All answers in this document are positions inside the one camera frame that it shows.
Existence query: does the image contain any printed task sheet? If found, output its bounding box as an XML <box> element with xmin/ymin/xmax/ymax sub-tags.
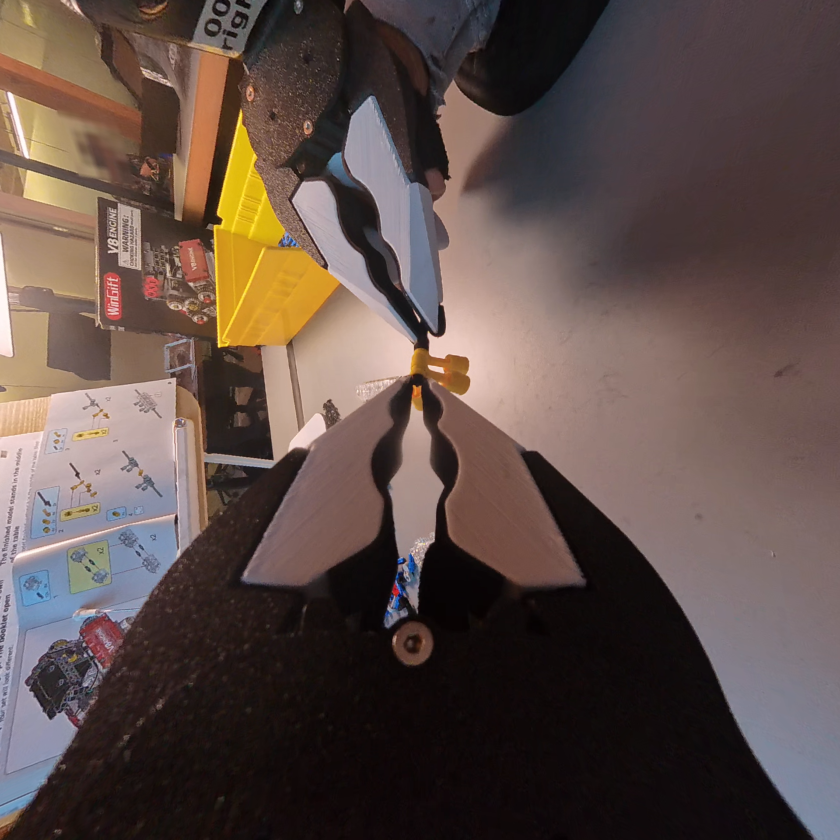
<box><xmin>0</xmin><ymin>430</ymin><xmax>47</xmax><ymax>742</ymax></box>

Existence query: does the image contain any black toy engine box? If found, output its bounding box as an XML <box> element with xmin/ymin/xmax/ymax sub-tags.
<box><xmin>96</xmin><ymin>197</ymin><xmax>221</xmax><ymax>340</ymax></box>

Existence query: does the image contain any black axle with yellow pistons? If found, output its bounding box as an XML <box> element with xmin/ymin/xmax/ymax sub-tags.
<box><xmin>408</xmin><ymin>331</ymin><xmax>472</xmax><ymax>413</ymax></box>

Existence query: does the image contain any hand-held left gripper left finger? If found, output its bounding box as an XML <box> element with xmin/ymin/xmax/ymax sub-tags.
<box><xmin>239</xmin><ymin>378</ymin><xmax>411</xmax><ymax>630</ymax></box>

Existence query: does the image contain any pile of mixed small bricks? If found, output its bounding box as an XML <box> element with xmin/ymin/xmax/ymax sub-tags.
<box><xmin>384</xmin><ymin>551</ymin><xmax>421</xmax><ymax>624</ymax></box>

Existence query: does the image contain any instruction booklet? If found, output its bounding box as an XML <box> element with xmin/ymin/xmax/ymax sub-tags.
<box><xmin>13</xmin><ymin>379</ymin><xmax>181</xmax><ymax>775</ymax></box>

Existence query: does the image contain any person's right hand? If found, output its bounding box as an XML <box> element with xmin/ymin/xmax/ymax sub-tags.
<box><xmin>377</xmin><ymin>26</ymin><xmax>450</xmax><ymax>203</ymax></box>

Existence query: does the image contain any yellow plastic bin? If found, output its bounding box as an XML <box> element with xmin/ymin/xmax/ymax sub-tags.
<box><xmin>215</xmin><ymin>112</ymin><xmax>342</xmax><ymax>347</ymax></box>

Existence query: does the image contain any wooden table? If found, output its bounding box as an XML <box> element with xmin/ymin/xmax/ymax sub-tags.
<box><xmin>177</xmin><ymin>52</ymin><xmax>245</xmax><ymax>224</ymax></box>

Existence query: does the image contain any grey desk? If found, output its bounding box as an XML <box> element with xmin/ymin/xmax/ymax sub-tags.
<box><xmin>262</xmin><ymin>0</ymin><xmax>840</xmax><ymax>821</ymax></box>

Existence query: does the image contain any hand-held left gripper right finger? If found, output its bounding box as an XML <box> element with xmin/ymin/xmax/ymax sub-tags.
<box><xmin>420</xmin><ymin>379</ymin><xmax>587</xmax><ymax>631</ymax></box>

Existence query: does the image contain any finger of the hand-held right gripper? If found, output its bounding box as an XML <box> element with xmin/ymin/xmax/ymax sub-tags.
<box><xmin>343</xmin><ymin>96</ymin><xmax>449</xmax><ymax>337</ymax></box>
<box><xmin>290</xmin><ymin>177</ymin><xmax>429</xmax><ymax>341</ymax></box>

